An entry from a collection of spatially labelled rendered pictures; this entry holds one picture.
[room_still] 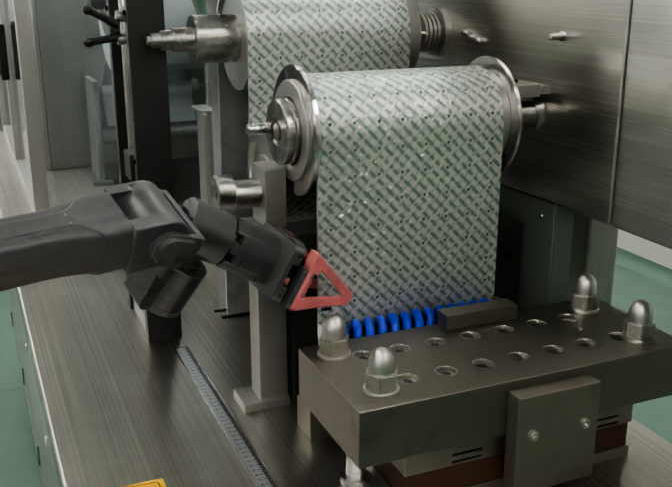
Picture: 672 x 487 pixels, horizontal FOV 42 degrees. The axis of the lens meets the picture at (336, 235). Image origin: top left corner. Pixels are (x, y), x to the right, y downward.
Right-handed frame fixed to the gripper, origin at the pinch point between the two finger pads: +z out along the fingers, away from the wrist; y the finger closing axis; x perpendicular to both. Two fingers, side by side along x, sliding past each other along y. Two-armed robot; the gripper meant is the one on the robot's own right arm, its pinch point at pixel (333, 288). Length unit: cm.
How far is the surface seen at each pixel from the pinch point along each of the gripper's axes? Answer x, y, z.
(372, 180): 12.9, 0.2, -2.0
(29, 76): 1, -102, -27
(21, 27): 9, -102, -32
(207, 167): 1, -75, 6
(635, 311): 13.4, 16.8, 25.7
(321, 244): 4.0, 0.1, -4.0
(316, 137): 14.2, 1.0, -10.9
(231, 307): -14.6, -38.2, 7.1
